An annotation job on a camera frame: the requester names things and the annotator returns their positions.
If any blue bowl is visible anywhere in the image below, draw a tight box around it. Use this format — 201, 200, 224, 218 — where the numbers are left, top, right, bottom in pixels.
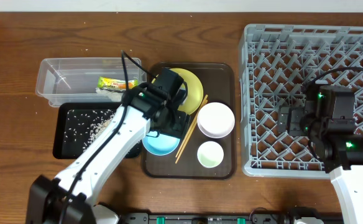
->
142, 131, 180, 156

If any wooden chopstick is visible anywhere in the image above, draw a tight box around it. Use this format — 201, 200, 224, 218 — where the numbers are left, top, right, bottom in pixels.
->
175, 94, 209, 158
175, 99, 209, 165

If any yellow plate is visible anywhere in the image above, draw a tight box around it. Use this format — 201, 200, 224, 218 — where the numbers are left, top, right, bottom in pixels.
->
168, 68, 204, 114

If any white pink bowl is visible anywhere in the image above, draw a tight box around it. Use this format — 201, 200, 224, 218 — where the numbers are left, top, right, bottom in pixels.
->
197, 102, 235, 139

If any small white green cup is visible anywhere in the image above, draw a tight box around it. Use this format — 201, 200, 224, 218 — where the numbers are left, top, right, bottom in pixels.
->
197, 141, 224, 169

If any white tissue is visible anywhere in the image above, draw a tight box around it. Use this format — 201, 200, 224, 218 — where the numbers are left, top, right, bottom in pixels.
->
96, 87, 123, 102

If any green snack wrapper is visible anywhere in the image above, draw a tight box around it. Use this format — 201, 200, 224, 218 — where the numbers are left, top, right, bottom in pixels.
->
97, 77, 139, 91

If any white rice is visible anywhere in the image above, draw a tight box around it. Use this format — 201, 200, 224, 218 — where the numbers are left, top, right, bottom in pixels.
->
62, 109, 116, 154

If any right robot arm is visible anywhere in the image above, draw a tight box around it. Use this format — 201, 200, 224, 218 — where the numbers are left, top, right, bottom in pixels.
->
277, 105, 363, 223

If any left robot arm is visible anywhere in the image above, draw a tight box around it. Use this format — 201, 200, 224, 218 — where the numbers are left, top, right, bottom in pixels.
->
25, 83, 187, 223

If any grey plastic dishwasher rack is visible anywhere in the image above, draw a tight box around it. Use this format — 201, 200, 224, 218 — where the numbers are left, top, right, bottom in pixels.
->
239, 24, 363, 179

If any clear plastic waste bin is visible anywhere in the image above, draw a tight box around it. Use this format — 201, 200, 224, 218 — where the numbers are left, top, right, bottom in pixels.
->
35, 57, 147, 108

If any dark brown serving tray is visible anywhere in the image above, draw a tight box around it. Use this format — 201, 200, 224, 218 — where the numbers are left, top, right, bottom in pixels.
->
142, 62, 236, 180

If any black plastic tray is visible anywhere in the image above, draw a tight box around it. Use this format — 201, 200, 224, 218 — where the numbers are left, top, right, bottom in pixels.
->
52, 102, 144, 160

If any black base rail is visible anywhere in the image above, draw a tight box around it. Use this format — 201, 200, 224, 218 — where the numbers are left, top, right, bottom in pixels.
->
119, 212, 344, 224

